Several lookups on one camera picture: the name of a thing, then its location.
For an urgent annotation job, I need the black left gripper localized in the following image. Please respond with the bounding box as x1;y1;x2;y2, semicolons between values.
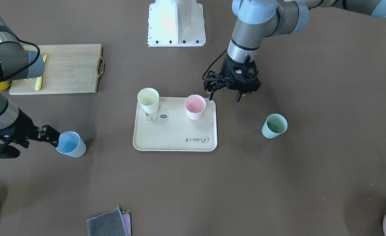
202;52;261;103

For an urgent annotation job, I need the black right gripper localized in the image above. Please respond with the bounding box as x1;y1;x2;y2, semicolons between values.
0;110;60;159

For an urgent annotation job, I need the blue cup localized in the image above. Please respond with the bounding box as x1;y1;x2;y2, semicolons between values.
56;131;87;157

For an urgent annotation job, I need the pink cup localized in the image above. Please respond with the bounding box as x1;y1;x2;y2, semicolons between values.
184;94;206;120

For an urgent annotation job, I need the green cup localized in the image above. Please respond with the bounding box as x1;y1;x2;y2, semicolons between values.
262;114;288;139

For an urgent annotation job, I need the cream yellow cup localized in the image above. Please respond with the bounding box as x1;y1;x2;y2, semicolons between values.
137;87;159;114

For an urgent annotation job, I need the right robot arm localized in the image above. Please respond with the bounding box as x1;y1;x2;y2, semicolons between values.
0;17;60;159

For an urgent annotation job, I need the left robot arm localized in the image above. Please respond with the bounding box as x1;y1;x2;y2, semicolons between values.
202;0;386;102

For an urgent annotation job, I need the cream rabbit tray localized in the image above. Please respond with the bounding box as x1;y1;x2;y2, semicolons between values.
133;97;218;151

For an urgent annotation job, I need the yellow plastic knife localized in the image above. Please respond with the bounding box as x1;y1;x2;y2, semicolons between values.
34;55;48;91

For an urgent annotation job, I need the yellow lemon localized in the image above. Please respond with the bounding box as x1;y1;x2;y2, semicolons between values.
0;81;10;91

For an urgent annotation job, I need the wooden cutting board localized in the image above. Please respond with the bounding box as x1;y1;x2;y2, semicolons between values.
9;44;103;95

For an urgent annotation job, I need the grey folded cloth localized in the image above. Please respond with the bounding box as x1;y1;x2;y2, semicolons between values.
87;206;132;236

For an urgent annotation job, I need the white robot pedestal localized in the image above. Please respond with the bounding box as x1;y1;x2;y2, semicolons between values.
147;0;206;47

